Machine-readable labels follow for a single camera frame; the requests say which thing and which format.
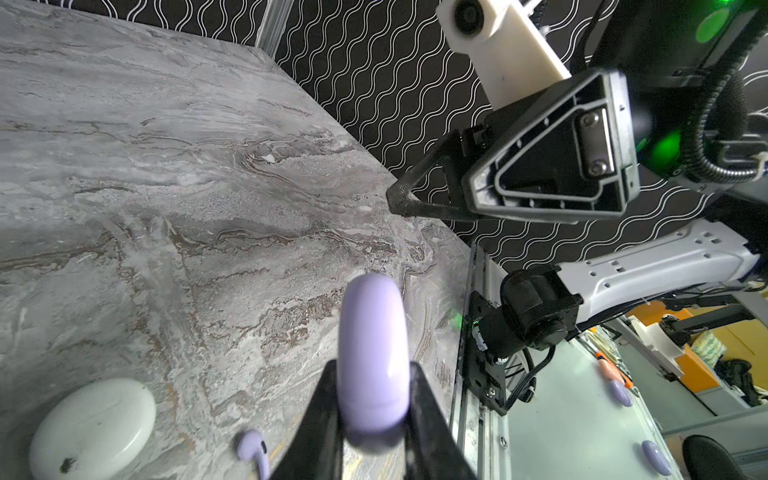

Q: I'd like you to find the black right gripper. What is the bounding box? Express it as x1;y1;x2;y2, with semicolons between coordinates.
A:
386;68;639;224

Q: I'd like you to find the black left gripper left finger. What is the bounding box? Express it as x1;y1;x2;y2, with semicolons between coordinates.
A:
271;360;344;480

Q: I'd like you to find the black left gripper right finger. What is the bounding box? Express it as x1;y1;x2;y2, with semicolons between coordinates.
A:
406;362;477;480

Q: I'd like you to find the purple earbud charging case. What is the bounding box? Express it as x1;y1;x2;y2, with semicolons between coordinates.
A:
337;273;410;441

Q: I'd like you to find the white earbud charging case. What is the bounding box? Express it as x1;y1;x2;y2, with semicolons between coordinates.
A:
29;378;157;479

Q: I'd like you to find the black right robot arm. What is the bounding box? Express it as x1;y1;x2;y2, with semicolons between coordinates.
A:
386;1;767;414

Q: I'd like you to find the purple earbud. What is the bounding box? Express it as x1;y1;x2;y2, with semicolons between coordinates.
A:
236;429;270;480

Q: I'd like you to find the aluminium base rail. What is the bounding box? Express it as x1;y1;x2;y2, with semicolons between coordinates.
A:
449;244;510;479

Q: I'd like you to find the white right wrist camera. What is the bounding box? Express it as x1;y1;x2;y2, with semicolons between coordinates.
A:
436;0;571;110

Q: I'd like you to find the aluminium frame post right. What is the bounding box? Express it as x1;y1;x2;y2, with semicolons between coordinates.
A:
255;0;294;59

